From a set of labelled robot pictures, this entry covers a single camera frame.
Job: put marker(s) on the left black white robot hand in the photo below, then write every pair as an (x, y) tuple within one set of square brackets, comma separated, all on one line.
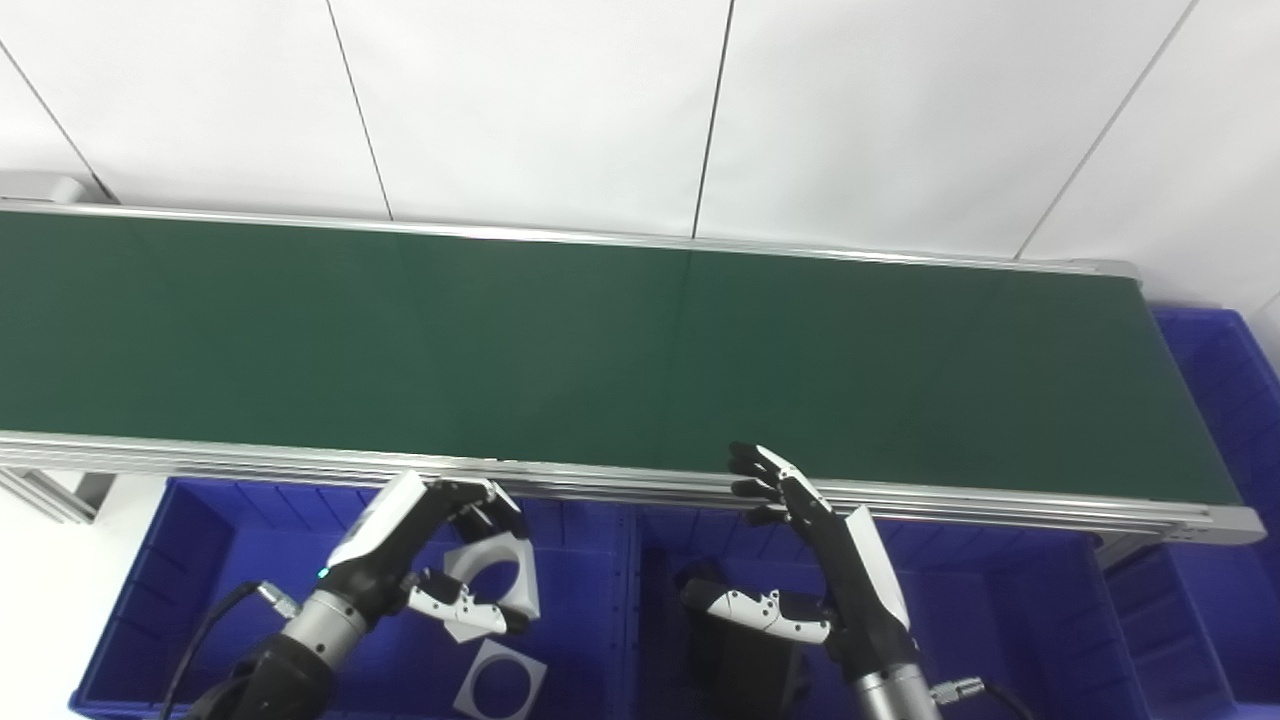
[(385, 560)]

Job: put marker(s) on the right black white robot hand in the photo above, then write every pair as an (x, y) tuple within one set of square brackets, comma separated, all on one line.
[(860, 600)]

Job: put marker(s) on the white square part round hole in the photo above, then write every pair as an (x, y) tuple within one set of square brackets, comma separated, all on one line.
[(465, 700), (527, 590)]

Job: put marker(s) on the black plastic part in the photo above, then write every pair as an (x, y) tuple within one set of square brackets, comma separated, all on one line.
[(740, 670)]

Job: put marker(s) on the blue plastic bin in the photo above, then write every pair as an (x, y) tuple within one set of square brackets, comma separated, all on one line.
[(1000, 620), (200, 580), (1230, 450)]

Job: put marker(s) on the aluminium conveyor support leg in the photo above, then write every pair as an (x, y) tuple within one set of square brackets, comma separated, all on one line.
[(50, 495)]

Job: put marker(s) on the green conveyor belt aluminium frame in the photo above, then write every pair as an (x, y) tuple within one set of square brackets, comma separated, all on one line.
[(600, 350)]

